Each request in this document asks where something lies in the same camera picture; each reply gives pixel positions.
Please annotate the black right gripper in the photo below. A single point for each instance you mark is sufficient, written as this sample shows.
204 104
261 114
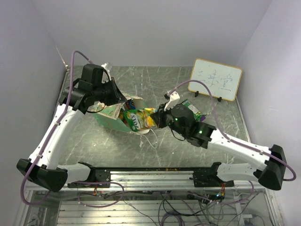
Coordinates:
159 116

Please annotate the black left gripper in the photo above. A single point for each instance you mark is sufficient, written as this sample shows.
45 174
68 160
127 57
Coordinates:
117 97

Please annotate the yellow green Fox's packet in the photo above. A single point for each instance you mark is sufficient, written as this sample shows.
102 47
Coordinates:
138 119

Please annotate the green printed paper bag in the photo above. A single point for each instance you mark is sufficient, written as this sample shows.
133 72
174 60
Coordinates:
108 116

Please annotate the green Fox's candy packet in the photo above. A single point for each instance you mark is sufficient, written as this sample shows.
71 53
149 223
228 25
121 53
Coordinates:
195 111

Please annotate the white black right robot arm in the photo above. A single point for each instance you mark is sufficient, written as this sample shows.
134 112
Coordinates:
265 165

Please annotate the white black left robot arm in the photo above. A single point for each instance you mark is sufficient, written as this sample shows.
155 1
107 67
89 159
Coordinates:
42 166

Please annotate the purple berries Fox's packet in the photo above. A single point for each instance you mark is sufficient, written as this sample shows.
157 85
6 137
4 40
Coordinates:
130 105

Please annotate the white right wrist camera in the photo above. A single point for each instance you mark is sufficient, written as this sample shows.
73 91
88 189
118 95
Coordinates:
173 100

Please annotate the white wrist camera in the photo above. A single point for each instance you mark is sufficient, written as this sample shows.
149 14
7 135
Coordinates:
173 100
106 72

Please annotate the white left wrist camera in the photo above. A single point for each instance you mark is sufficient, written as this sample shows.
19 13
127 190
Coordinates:
106 72

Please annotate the aluminium mounting rail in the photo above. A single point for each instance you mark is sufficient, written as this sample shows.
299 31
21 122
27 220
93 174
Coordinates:
145 179

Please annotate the small whiteboard yellow frame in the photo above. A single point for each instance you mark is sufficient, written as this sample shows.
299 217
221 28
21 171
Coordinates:
221 80

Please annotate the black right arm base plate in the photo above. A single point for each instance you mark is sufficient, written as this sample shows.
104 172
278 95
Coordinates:
205 178

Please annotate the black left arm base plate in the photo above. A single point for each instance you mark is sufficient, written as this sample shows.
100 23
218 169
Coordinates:
101 176

